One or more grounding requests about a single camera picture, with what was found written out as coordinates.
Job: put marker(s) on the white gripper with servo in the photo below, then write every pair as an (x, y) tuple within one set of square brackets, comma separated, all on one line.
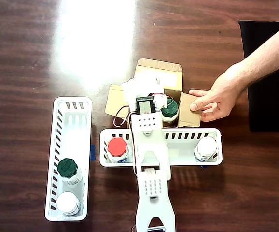
[(160, 99)]

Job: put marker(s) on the brown cardboard box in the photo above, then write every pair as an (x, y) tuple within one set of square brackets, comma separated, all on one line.
[(189, 113)]

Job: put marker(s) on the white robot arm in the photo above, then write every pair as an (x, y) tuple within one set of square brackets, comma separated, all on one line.
[(154, 193)]

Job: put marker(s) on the person's bare forearm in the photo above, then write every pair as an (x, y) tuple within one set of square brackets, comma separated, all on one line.
[(267, 53)]

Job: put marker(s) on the white plastic basket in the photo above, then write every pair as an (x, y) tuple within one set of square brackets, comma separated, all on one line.
[(190, 147), (69, 135)]

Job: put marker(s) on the red-capped bottle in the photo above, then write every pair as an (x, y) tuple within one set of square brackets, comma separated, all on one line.
[(117, 147)]

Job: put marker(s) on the white-capped bottle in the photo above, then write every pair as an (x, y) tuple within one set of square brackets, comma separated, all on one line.
[(205, 147), (67, 202)]

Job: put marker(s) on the person's bare hand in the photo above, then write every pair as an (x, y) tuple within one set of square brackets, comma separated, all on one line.
[(219, 99)]

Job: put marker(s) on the blue tape strip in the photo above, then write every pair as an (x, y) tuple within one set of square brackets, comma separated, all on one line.
[(93, 153), (204, 166)]

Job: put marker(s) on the black cloth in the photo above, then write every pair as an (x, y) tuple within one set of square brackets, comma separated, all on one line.
[(272, 108)]

